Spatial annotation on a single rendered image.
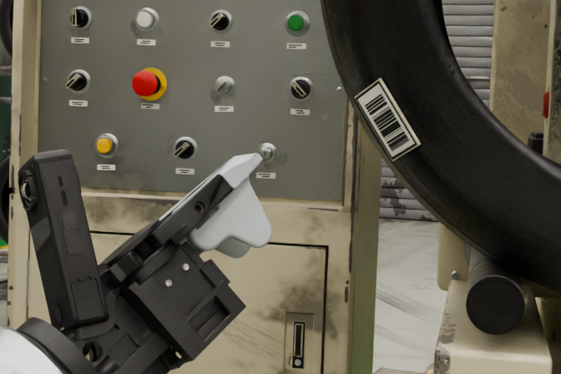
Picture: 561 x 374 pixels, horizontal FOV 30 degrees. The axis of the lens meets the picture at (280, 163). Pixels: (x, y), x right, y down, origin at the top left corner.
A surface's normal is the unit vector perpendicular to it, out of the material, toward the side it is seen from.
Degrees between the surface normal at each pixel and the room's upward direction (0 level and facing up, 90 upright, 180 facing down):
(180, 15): 90
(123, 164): 90
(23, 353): 46
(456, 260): 90
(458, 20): 90
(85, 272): 72
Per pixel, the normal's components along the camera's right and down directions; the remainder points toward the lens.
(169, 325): 0.44, -0.28
